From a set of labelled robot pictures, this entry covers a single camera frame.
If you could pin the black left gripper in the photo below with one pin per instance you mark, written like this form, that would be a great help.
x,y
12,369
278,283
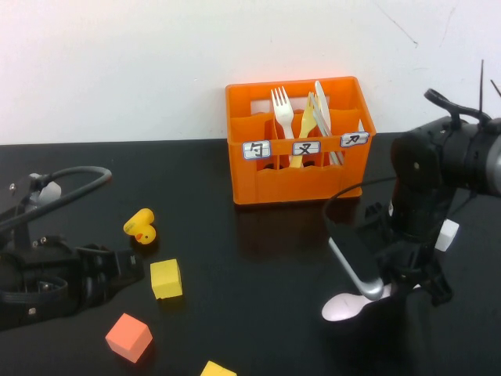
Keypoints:
x,y
58,262

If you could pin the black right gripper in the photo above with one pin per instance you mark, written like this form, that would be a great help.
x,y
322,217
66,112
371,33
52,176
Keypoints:
x,y
411,258

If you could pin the white plastic spoon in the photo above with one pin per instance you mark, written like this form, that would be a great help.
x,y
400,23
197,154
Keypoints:
x,y
340,307

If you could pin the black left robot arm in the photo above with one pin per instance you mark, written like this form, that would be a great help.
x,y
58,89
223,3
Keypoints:
x,y
9,274

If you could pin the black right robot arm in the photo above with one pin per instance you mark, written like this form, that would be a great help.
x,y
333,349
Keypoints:
x,y
415,168

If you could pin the orange plastic cutlery holder crate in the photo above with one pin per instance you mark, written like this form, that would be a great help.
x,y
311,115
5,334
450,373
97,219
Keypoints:
x,y
305,188

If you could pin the yellow foam cube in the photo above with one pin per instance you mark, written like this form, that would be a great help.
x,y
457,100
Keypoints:
x,y
217,370
166,280

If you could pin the yellow rubber duck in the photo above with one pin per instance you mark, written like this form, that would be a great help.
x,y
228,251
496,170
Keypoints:
x,y
143,225

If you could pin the white foam cube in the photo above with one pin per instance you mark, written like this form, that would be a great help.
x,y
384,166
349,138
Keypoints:
x,y
448,235

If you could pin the orange foam cube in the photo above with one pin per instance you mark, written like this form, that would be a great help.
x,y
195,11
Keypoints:
x,y
127,337

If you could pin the grey plastic knife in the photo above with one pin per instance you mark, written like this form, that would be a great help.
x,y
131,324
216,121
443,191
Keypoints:
x,y
337,156

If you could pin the paper label knife character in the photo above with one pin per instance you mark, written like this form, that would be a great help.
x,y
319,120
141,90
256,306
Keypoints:
x,y
354,139

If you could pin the paper label fork character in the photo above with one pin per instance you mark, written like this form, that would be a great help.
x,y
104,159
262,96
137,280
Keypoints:
x,y
306,148

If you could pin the paper label spoon character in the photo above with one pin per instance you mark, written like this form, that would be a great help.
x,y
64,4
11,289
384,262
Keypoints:
x,y
256,150

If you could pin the yellow plastic fork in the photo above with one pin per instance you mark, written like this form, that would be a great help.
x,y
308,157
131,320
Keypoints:
x,y
307,121

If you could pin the black zip tie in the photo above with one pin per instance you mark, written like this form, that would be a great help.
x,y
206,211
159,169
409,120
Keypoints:
x,y
496,88
481,86

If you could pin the white plastic knife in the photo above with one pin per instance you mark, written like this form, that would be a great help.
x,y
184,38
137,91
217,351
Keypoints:
x,y
321,98

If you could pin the white plastic fork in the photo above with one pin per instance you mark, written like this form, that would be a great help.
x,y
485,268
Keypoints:
x,y
282,113

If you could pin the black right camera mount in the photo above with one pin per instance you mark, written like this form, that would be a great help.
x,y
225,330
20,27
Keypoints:
x,y
377,223

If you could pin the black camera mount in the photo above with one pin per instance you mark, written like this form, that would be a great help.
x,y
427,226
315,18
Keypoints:
x,y
21,219
377,223

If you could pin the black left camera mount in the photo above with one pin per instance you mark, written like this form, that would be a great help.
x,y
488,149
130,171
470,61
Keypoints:
x,y
21,219

